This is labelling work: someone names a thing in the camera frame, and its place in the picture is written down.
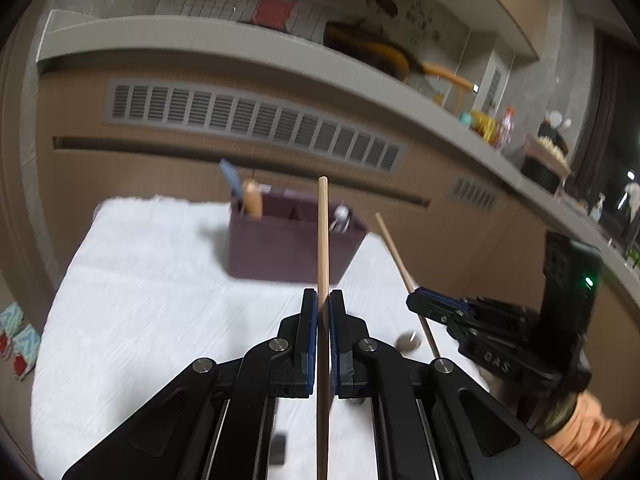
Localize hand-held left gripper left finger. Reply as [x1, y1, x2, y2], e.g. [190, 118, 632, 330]
[62, 288, 318, 480]

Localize black pot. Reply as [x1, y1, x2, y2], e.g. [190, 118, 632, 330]
[520, 152, 563, 193]

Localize wooden spoon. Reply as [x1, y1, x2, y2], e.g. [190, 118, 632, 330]
[242, 180, 264, 219]

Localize plastic bottle orange cap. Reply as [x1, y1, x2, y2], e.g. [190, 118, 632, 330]
[495, 107, 517, 153]

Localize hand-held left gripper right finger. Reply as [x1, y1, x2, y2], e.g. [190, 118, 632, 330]
[330, 290, 581, 480]

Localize black holder white spoons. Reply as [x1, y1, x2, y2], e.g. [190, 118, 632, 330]
[540, 110, 573, 153]

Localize upper wall cabinet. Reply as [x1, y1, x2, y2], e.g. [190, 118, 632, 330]
[425, 0, 551, 58]

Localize person's orange clothing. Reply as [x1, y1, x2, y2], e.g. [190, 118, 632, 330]
[545, 392, 640, 480]

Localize black wok yellow handle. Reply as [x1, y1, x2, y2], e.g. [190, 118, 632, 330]
[324, 21, 473, 92]

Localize wooden chopstick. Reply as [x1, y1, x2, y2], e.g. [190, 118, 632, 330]
[315, 176, 331, 480]
[375, 212, 441, 361]

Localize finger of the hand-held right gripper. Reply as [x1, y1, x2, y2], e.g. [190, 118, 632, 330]
[406, 287, 501, 318]
[407, 305, 481, 346]

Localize blue plastic spoon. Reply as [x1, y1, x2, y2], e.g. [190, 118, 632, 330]
[219, 158, 243, 211]

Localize yellow lid jar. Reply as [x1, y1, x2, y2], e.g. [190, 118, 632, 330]
[470, 110, 496, 138]

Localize purple utensil holder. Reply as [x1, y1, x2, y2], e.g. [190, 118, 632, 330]
[227, 192, 370, 283]

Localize long grey vent grille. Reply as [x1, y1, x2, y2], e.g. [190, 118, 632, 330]
[104, 80, 408, 175]

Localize short grey vent grille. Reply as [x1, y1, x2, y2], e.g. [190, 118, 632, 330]
[450, 176, 501, 212]

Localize white louvered wall panel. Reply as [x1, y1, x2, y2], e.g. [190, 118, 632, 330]
[482, 67, 503, 116]

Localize white textured towel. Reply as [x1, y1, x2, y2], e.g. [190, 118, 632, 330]
[30, 195, 501, 480]

